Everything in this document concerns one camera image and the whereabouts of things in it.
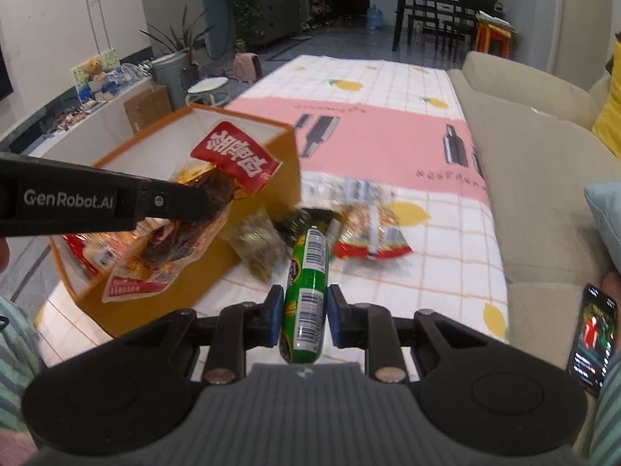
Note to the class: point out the red-topped clear meat snack packet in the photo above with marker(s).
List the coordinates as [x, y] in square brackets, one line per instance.
[233, 150]

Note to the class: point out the black smartphone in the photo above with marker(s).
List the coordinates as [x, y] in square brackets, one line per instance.
[592, 340]

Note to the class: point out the red-edged peanut snack packet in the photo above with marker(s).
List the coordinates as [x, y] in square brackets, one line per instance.
[373, 233]

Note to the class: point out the beige sofa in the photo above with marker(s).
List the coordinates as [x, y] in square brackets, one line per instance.
[533, 179]

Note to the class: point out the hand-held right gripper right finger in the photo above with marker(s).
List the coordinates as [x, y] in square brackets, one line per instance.
[335, 315]

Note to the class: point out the green sausage stick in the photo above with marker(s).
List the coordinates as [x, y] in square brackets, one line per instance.
[308, 301]

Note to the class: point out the clear green snack packet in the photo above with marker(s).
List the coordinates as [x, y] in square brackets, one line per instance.
[259, 245]

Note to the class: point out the white round stool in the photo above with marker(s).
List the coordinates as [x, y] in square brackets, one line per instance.
[208, 86]

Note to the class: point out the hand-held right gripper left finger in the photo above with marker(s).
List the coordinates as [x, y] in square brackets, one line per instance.
[274, 315]

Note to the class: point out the cardboard box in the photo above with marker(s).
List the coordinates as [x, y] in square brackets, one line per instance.
[148, 109]

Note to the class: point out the orange stool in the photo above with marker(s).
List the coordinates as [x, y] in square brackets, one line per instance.
[495, 36]

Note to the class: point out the pink space heater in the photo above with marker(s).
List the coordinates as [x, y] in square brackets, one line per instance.
[247, 68]

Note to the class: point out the teddy bear picture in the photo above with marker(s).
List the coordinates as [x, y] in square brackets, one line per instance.
[94, 75]

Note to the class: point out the trailing vine plant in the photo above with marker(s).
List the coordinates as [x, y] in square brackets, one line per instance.
[240, 0]

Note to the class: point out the dark grey dresser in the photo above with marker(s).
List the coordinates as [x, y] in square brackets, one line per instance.
[279, 7]

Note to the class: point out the clear packet white-blue label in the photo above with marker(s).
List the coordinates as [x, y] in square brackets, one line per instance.
[349, 188]

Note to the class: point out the black dining chair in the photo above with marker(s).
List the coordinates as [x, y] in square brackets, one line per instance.
[465, 14]

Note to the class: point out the blue water jug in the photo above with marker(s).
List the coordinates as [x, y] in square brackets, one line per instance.
[374, 17]

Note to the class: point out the grey trash can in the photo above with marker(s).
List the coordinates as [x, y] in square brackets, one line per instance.
[170, 77]

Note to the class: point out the light blue pillow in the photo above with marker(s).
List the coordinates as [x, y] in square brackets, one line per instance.
[606, 223]

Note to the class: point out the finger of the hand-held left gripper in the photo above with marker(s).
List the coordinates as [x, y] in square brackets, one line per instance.
[179, 204]

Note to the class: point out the orange storage box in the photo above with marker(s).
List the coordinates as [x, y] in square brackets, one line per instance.
[264, 174]

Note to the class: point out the black television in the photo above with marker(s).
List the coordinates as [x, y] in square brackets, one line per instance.
[5, 75]

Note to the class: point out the person's left forearm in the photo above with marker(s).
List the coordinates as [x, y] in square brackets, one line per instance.
[19, 364]

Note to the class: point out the lemon print checked tablecloth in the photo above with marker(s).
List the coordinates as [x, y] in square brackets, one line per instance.
[388, 121]

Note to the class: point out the dark snack packet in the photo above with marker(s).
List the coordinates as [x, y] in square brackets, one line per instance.
[303, 225]

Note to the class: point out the large red snack packet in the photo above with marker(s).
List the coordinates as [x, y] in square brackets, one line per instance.
[87, 252]

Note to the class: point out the white marble media console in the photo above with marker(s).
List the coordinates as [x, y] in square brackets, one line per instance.
[97, 116]

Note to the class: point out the long-leaf potted plant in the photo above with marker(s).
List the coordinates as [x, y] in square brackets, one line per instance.
[177, 34]

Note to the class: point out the pink fuzzy cloth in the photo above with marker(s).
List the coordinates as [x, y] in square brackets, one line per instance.
[14, 446]

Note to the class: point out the yellow pillow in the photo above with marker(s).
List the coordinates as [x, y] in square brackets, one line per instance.
[611, 116]

